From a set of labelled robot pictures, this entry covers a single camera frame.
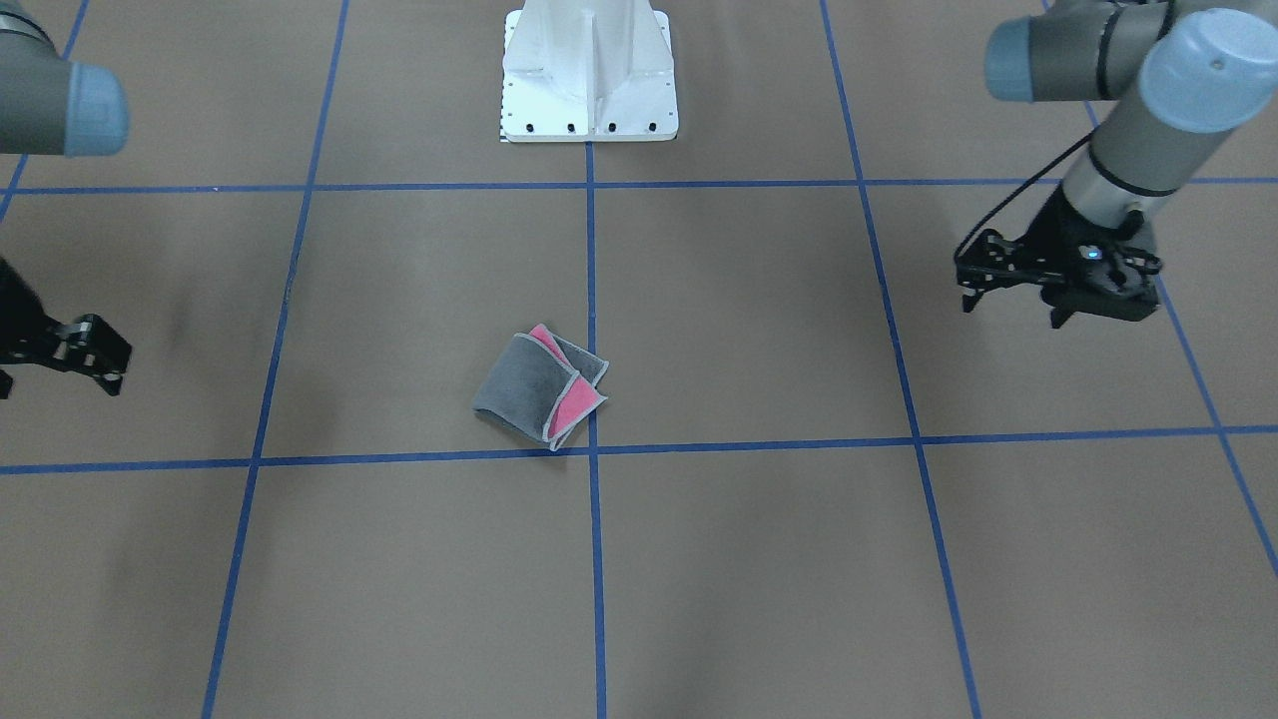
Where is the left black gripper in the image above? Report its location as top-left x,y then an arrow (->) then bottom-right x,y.
953,190 -> 1163,331

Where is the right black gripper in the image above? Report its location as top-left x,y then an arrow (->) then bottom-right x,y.
0,259 -> 133,400

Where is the pink grey microfibre towel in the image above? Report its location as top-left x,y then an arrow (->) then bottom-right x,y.
472,324 -> 610,451

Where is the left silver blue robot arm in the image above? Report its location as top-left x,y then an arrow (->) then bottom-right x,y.
953,1 -> 1277,328

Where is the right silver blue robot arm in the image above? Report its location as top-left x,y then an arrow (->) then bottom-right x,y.
1,1 -> 133,396

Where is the crossing blue tape strip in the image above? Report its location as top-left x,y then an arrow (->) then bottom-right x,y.
1,423 -> 1277,478

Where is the long blue tape strip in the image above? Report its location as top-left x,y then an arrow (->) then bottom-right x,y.
584,143 -> 610,718

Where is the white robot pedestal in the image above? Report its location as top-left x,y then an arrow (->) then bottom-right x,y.
498,1 -> 680,143

